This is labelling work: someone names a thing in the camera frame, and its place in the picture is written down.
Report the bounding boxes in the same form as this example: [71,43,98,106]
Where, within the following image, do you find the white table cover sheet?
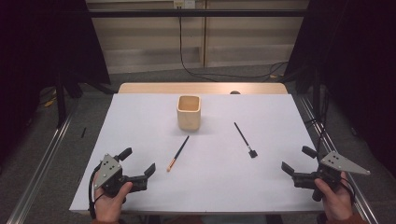
[68,92,342,216]

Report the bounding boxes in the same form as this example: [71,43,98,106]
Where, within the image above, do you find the black curtain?
[284,0,396,178]
[0,0,111,169]

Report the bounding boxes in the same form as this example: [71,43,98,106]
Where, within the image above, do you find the hand-held gripper black cable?
[339,176,357,203]
[88,164,106,219]

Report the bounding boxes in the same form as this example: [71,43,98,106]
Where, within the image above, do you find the right hand-held gripper black cable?
[339,176,357,203]

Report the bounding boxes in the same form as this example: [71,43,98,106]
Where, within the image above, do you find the person's right hand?
[313,172,355,222]

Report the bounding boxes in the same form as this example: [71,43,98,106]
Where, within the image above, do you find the left hand-held gripper black cable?
[88,164,106,219]

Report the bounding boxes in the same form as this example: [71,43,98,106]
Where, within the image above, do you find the white wall socket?
[173,0,196,9]

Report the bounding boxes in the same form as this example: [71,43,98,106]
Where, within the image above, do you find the black pen with square end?
[233,121,259,159]

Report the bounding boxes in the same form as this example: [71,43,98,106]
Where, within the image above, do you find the black floor cables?
[304,116,328,157]

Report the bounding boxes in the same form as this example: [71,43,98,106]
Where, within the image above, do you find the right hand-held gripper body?
[291,150,372,203]

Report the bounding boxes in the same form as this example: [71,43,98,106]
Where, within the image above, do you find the black wall cable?
[177,7,289,82]

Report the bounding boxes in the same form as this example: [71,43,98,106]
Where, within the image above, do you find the yellow floor object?
[43,96,59,108]

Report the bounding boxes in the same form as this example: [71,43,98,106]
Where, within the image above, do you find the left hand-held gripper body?
[92,153,149,199]

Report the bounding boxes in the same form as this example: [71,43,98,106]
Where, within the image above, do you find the black horizontal frame bar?
[62,8,309,19]

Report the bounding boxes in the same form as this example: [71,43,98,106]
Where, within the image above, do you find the person's left hand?
[92,181,134,223]

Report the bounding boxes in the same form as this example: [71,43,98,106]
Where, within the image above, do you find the aluminium floor rail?
[6,105,78,224]
[298,96,379,224]

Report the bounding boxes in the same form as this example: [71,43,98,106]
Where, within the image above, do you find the beige square pen holder cup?
[176,94,202,132]

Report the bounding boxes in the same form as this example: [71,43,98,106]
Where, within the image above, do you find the black metal stand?
[312,66,321,120]
[55,71,68,129]

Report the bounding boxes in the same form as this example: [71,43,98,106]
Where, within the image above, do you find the black pencil with orange end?
[166,134,191,173]

